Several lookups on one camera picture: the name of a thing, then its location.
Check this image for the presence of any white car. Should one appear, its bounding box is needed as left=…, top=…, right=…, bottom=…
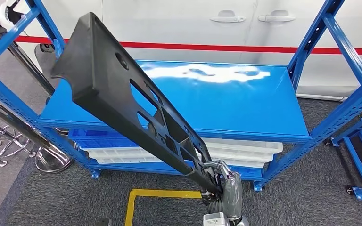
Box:
left=0, top=0, right=362, bottom=102

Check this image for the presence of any blue plastic bin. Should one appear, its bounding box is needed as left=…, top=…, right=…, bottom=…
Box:
left=68, top=128, right=139, bottom=150

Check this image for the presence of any chrome stanchion post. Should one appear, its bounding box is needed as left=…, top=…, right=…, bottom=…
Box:
left=0, top=0, right=56, bottom=96
left=0, top=89, right=75, bottom=174

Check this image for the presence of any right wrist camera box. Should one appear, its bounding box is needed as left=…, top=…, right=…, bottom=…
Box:
left=203, top=212, right=232, bottom=226

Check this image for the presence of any blue wheeled shelf rack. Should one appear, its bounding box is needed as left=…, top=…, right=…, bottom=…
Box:
left=324, top=107, right=362, bottom=201

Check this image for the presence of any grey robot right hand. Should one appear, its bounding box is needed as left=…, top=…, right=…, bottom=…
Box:
left=199, top=160, right=243, bottom=219

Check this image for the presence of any red barrier belt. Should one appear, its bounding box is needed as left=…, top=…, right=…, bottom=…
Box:
left=15, top=35, right=362, bottom=57

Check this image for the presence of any black plastic plate bracket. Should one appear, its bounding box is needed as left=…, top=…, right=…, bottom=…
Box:
left=50, top=12, right=224, bottom=196

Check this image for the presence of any white car door handle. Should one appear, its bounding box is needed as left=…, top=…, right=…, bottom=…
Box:
left=257, top=10, right=297, bottom=24
left=209, top=10, right=247, bottom=24

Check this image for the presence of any blue metal shelf rack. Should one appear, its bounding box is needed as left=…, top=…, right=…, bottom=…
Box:
left=0, top=0, right=362, bottom=193

